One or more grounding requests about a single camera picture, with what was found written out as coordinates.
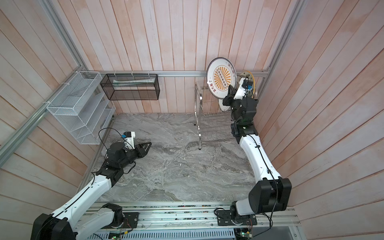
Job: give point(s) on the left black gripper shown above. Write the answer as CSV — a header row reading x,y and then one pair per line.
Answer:
x,y
140,146

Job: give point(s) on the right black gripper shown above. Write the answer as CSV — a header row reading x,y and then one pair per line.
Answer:
x,y
230,100

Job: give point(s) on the white star patterned plate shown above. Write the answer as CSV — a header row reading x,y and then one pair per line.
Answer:
x,y
248,83

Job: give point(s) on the small sunburst plate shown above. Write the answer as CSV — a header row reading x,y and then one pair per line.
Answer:
x,y
221,74

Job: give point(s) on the white plate green clover outline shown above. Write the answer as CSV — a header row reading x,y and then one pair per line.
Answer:
x,y
222,107

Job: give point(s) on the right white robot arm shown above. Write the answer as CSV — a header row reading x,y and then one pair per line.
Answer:
x,y
271,192

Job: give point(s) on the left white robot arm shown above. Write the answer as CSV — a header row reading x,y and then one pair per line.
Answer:
x,y
84,192

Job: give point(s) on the stainless steel dish rack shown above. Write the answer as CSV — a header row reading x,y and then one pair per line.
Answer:
x,y
218,127

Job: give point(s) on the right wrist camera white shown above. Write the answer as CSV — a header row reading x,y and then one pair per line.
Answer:
x,y
240,93

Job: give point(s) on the black wire mesh basket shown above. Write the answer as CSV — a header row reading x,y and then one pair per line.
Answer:
x,y
127,87

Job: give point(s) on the white wire mesh shelf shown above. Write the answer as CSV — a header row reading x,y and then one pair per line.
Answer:
x,y
82,110

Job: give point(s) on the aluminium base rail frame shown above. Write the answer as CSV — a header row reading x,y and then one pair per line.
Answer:
x,y
141,216

